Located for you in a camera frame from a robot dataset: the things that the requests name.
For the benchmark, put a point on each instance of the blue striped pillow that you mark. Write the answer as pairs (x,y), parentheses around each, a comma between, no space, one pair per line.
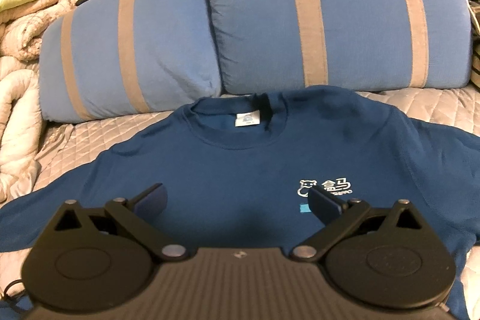
(110,58)
(363,45)

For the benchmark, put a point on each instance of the white folded quilt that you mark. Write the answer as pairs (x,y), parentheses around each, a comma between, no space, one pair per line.
(22,28)

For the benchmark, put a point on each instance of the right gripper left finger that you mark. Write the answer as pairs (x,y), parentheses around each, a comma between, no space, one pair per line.
(134,217)

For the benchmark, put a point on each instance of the right blue striped pillow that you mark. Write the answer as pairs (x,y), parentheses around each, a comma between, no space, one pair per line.
(363,45)

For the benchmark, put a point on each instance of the dark blue sweatshirt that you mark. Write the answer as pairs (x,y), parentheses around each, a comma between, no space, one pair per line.
(82,266)

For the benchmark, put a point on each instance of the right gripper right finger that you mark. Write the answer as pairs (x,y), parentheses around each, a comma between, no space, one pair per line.
(341,219)

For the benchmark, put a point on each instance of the left blue striped pillow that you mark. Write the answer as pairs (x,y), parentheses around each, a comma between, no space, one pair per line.
(110,58)

